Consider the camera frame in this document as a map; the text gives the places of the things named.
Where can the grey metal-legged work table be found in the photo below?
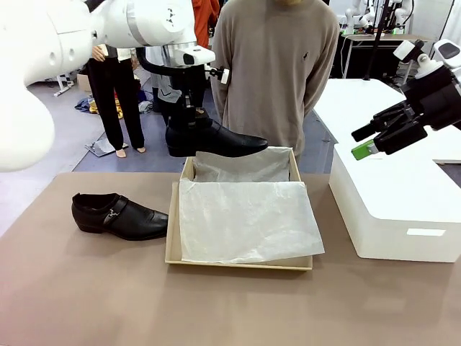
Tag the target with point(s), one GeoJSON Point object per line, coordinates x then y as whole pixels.
{"type": "Point", "coordinates": [64, 84]}

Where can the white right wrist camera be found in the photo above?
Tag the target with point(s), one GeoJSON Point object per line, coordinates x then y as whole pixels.
{"type": "Point", "coordinates": [407, 50]}

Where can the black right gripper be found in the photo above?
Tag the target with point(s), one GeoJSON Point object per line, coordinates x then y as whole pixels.
{"type": "Point", "coordinates": [439, 97]}

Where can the white tissue paper sheet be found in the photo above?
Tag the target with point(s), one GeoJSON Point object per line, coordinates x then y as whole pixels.
{"type": "Point", "coordinates": [245, 220]}

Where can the black leather dress shoe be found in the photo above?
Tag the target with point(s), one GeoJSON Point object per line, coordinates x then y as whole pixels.
{"type": "Point", "coordinates": [122, 223]}
{"type": "Point", "coordinates": [219, 142]}

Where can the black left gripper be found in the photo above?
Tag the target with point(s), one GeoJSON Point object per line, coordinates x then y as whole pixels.
{"type": "Point", "coordinates": [191, 86]}

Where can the person in beige sweater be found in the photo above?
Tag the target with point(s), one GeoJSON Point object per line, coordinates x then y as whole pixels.
{"type": "Point", "coordinates": [273, 72]}

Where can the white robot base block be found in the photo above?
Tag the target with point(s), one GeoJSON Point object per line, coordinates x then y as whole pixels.
{"type": "Point", "coordinates": [396, 216]}

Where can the mannequin in orange hoodie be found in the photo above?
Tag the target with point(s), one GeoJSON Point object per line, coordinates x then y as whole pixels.
{"type": "Point", "coordinates": [205, 21]}

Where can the beige-topped work table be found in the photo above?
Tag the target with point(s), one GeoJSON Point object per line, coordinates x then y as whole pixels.
{"type": "Point", "coordinates": [389, 37]}

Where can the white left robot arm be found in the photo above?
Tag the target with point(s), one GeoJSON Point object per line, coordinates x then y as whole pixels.
{"type": "Point", "coordinates": [36, 54]}

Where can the small brown cardboard carton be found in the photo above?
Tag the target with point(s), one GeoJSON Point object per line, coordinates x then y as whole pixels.
{"type": "Point", "coordinates": [84, 83]}

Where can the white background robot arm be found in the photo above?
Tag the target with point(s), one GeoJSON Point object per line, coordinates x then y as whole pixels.
{"type": "Point", "coordinates": [403, 16]}
{"type": "Point", "coordinates": [354, 16]}

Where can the mannequin in white shirt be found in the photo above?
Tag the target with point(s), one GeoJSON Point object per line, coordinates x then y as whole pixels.
{"type": "Point", "coordinates": [169, 90]}

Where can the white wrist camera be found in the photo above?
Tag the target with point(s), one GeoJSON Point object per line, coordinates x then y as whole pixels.
{"type": "Point", "coordinates": [407, 50]}
{"type": "Point", "coordinates": [220, 74]}

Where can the black stand pole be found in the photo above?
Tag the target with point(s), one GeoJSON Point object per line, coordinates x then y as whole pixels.
{"type": "Point", "coordinates": [376, 36]}

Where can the grey mannequin base plate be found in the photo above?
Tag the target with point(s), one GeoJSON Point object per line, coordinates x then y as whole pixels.
{"type": "Point", "coordinates": [102, 148]}

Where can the white hanging cloth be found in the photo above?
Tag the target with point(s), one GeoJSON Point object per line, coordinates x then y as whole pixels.
{"type": "Point", "coordinates": [450, 18]}

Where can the pile of coloured clothes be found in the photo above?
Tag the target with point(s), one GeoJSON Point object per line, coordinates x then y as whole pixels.
{"type": "Point", "coordinates": [88, 104]}

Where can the pile of grey clothes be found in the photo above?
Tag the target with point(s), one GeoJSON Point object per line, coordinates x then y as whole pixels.
{"type": "Point", "coordinates": [145, 107]}

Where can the mannequin in cream jacket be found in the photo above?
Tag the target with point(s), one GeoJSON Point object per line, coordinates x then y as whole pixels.
{"type": "Point", "coordinates": [111, 101]}

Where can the brown cardboard shoe box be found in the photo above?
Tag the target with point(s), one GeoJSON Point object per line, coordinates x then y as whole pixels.
{"type": "Point", "coordinates": [173, 230]}

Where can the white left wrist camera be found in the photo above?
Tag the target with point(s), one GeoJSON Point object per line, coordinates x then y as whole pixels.
{"type": "Point", "coordinates": [220, 74]}

